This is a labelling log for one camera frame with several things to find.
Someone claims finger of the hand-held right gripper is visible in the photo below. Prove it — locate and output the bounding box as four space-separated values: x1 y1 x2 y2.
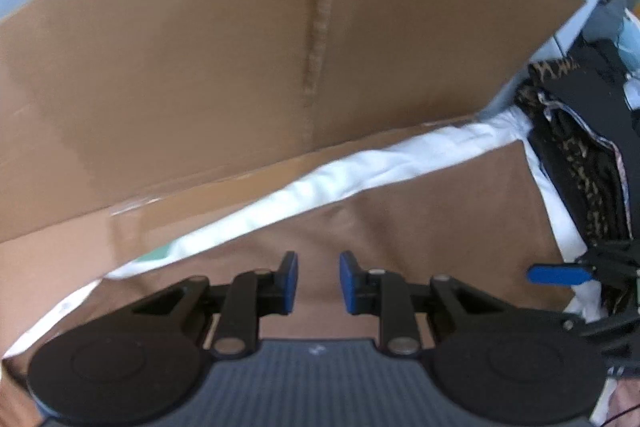
527 241 640 286

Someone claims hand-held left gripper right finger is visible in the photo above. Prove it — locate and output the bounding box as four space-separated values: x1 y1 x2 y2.
340 251 526 356

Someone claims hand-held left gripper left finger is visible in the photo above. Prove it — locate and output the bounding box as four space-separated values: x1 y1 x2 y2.
112 251 300 356

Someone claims brown printed t-shirt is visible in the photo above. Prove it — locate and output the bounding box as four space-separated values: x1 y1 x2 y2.
0 139 573 427

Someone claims leopard print cloth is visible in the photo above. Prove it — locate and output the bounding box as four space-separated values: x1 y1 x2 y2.
515 59 626 313

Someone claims cream bear print blanket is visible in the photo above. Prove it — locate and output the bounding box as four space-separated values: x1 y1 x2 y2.
5 109 596 358

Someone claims black folded garment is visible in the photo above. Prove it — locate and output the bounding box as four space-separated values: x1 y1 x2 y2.
527 67 640 258

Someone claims low folded cardboard sheet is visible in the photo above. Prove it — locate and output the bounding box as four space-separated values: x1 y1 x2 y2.
0 0 587 288

